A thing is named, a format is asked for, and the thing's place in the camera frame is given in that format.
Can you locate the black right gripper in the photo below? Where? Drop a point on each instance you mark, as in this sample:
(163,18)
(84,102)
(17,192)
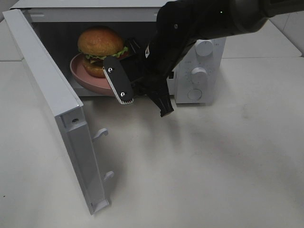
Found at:
(147,69)

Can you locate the pink round plate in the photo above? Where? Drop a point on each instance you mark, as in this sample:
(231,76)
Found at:
(94,84)

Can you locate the round white door button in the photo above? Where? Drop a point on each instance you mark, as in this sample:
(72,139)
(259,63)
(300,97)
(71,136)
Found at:
(195,94)

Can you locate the burger with lettuce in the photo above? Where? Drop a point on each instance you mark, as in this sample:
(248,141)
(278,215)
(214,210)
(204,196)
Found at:
(97,43)

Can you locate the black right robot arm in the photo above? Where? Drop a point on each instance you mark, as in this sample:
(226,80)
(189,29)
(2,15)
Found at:
(179,25)

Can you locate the white microwave oven body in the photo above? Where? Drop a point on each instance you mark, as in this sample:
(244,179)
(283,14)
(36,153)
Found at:
(59,23)

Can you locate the lower white timer knob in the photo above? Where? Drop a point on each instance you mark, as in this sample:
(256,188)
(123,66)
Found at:
(198,75)

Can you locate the upper white power knob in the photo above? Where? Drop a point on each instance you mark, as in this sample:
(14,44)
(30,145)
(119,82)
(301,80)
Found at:
(204,47)

